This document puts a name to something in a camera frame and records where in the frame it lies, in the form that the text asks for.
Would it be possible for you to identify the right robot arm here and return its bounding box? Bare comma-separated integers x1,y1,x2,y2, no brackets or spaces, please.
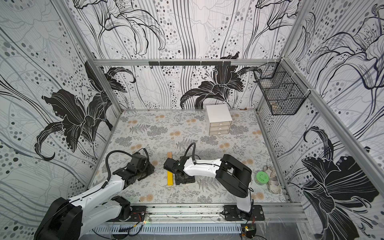
164,154,252,215

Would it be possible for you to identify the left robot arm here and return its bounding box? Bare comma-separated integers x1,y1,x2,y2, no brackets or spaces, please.
34,151,155,240

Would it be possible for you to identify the white drawer cabinet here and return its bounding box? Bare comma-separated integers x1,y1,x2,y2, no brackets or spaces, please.
206,104,233,136

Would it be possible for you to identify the green round lid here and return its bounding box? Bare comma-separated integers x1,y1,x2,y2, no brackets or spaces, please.
255,171,270,186

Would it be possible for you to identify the small electronics board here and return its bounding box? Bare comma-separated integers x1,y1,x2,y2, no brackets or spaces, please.
242,224,257,239

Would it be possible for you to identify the crumpled white cloth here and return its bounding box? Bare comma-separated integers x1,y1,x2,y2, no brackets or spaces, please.
263,166,282,194

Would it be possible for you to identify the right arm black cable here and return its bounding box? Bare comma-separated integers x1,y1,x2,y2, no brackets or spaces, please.
182,142,197,165

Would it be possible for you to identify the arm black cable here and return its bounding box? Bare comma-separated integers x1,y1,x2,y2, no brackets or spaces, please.
182,142,197,165
104,149,134,182

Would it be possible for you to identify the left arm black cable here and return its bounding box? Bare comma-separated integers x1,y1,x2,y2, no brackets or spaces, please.
104,149,134,182

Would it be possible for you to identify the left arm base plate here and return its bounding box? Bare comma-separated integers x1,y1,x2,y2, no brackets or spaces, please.
111,206,147,223

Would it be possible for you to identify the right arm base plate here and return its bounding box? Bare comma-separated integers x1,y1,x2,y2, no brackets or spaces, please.
221,205,265,222

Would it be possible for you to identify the black wall bar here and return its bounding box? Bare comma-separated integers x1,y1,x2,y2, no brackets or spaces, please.
148,61,232,66

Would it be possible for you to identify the black wire basket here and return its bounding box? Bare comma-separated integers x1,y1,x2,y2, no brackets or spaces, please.
253,62,306,116

